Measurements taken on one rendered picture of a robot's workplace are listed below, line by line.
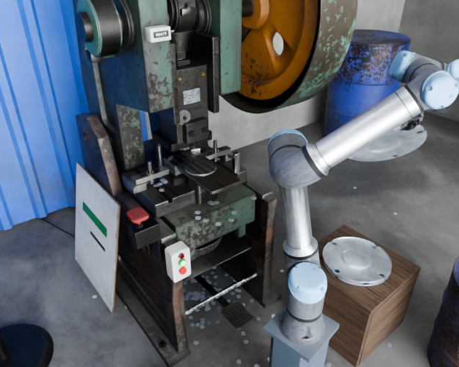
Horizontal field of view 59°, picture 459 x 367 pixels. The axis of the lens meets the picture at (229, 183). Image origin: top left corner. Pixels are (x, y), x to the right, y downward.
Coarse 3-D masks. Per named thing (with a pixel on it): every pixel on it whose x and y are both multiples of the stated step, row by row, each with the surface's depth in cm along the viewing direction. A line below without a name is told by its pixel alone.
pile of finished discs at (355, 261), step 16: (336, 240) 188; (352, 240) 188; (368, 240) 187; (336, 256) 179; (352, 256) 178; (368, 256) 178; (384, 256) 179; (336, 272) 171; (352, 272) 170; (368, 272) 170; (384, 272) 170
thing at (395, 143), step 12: (396, 132) 138; (408, 132) 138; (372, 144) 147; (384, 144) 147; (396, 144) 147; (408, 144) 146; (420, 144) 146; (360, 156) 154; (372, 156) 154; (384, 156) 154
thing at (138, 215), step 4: (136, 208) 142; (140, 208) 142; (128, 212) 140; (132, 212) 140; (136, 212) 140; (140, 212) 140; (144, 212) 140; (128, 216) 138; (132, 216) 138; (136, 216) 138; (140, 216) 138; (144, 216) 138; (148, 216) 139; (132, 220) 137; (136, 220) 136; (140, 220) 137; (144, 220) 138
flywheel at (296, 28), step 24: (264, 0) 154; (288, 0) 146; (312, 0) 134; (264, 24) 160; (288, 24) 150; (312, 24) 137; (264, 48) 164; (288, 48) 154; (312, 48) 140; (264, 72) 169; (288, 72) 153; (264, 96) 168
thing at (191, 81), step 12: (180, 60) 147; (192, 60) 153; (180, 72) 143; (192, 72) 146; (204, 72) 149; (180, 84) 145; (192, 84) 148; (204, 84) 152; (180, 96) 147; (192, 96) 150; (204, 96) 154; (180, 108) 150; (192, 108) 153; (204, 108) 156; (180, 120) 150; (192, 120) 154; (204, 120) 155; (168, 132) 158; (180, 132) 154; (192, 132) 152; (204, 132) 156
